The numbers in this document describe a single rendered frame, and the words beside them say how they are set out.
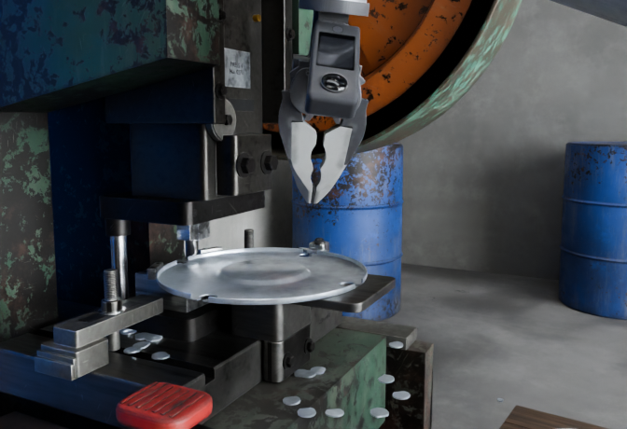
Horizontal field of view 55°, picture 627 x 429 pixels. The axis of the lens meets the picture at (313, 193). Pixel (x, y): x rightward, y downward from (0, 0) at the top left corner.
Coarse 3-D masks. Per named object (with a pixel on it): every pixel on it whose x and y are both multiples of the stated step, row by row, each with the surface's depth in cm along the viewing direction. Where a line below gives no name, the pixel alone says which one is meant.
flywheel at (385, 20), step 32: (384, 0) 110; (416, 0) 107; (448, 0) 101; (480, 0) 103; (384, 32) 110; (416, 32) 104; (448, 32) 102; (384, 64) 109; (416, 64) 105; (448, 64) 111; (384, 96) 108; (416, 96) 114; (320, 128) 115
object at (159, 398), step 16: (160, 384) 53; (128, 400) 51; (144, 400) 51; (160, 400) 50; (176, 400) 51; (192, 400) 50; (208, 400) 51; (128, 416) 49; (144, 416) 48; (160, 416) 48; (176, 416) 48; (192, 416) 49
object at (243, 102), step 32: (224, 0) 80; (256, 0) 87; (224, 32) 80; (256, 32) 87; (256, 64) 87; (256, 96) 88; (160, 128) 80; (192, 128) 78; (224, 128) 79; (256, 128) 88; (160, 160) 81; (192, 160) 79; (224, 160) 79; (256, 160) 83; (160, 192) 81; (192, 192) 79; (224, 192) 80
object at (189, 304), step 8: (136, 272) 85; (144, 272) 85; (136, 280) 85; (144, 280) 85; (152, 280) 84; (136, 288) 85; (144, 288) 85; (152, 288) 84; (160, 288) 83; (160, 296) 83; (168, 296) 83; (176, 296) 82; (208, 296) 86; (168, 304) 83; (176, 304) 82; (184, 304) 82; (192, 304) 83; (200, 304) 84
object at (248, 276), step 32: (192, 256) 93; (224, 256) 94; (256, 256) 94; (288, 256) 94; (320, 256) 94; (192, 288) 76; (224, 288) 76; (256, 288) 76; (288, 288) 76; (320, 288) 76; (352, 288) 76
